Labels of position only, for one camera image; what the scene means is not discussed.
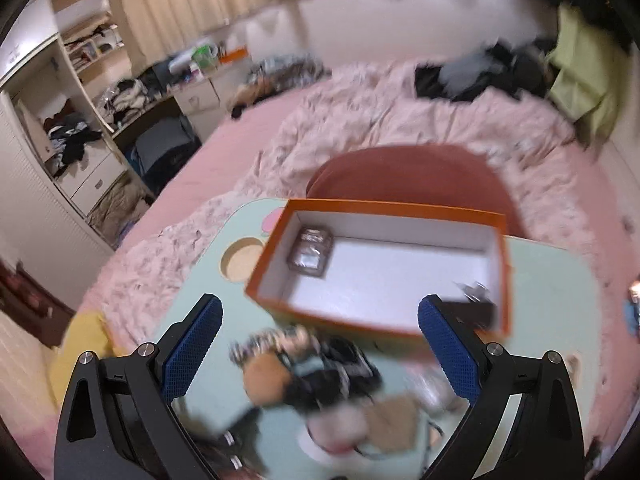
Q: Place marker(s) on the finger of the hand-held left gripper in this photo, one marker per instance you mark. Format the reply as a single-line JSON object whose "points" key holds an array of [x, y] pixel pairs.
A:
{"points": [[232, 447]]}

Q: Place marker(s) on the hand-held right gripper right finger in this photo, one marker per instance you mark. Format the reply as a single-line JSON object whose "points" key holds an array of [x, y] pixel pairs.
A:
{"points": [[450, 350]]}

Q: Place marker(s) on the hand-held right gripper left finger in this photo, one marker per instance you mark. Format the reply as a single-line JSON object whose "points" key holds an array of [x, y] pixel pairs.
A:
{"points": [[192, 350]]}

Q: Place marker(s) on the black small pouch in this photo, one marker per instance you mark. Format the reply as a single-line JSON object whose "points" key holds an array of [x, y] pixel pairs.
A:
{"points": [[475, 307]]}

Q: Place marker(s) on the brown plush doll black dress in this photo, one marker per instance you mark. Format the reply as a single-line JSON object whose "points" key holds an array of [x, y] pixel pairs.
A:
{"points": [[265, 375]]}

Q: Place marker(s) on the orange gradient cardboard box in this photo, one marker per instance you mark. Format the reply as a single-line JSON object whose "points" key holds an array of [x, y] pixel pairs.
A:
{"points": [[390, 280]]}

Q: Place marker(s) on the dark packet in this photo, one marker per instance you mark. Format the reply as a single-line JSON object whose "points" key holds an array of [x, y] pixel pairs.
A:
{"points": [[310, 252]]}

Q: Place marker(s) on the yellow cloth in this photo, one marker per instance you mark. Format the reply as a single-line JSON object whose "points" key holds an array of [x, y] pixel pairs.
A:
{"points": [[85, 340]]}

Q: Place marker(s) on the grey-brown quilted cloth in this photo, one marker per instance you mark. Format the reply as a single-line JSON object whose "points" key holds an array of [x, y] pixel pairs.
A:
{"points": [[117, 210]]}

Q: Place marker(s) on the dark red bag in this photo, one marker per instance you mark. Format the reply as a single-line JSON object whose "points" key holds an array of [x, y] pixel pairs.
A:
{"points": [[35, 300]]}

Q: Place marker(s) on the maroon round cushion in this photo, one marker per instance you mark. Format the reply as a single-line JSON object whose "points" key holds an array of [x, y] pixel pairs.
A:
{"points": [[400, 175]]}

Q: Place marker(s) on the dark grey chair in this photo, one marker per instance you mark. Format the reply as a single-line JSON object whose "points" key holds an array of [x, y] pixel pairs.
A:
{"points": [[160, 147]]}

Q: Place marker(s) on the white open wardrobe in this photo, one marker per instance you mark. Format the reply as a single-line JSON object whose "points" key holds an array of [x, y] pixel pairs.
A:
{"points": [[30, 175]]}

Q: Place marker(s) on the dark folded clothes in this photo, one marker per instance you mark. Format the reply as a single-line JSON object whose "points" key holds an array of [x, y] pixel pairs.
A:
{"points": [[70, 140]]}

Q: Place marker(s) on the pink floral duvet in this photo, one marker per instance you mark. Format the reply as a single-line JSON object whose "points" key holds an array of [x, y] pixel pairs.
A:
{"points": [[350, 120]]}

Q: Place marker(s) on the white desk with drawers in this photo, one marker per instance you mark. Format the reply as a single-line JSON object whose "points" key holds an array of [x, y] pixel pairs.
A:
{"points": [[200, 95]]}

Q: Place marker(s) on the brown garment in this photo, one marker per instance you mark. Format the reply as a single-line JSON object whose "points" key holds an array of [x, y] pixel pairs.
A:
{"points": [[245, 100]]}

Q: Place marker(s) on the light clothes heap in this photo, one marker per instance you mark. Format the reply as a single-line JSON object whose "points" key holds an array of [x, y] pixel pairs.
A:
{"points": [[127, 95]]}

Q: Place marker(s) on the dark clothes pile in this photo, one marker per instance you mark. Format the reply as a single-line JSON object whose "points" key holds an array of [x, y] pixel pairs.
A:
{"points": [[475, 75]]}

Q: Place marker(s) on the patterned clothes pile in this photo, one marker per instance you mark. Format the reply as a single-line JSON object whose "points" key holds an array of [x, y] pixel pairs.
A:
{"points": [[285, 72]]}

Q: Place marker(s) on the green bottle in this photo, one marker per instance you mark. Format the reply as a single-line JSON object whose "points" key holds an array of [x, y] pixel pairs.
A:
{"points": [[205, 56]]}

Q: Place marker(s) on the light green hanging garment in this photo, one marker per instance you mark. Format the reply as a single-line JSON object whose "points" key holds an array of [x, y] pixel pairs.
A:
{"points": [[585, 60]]}

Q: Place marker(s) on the white bed headboard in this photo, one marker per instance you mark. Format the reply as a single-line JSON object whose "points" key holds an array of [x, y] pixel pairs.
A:
{"points": [[390, 25]]}

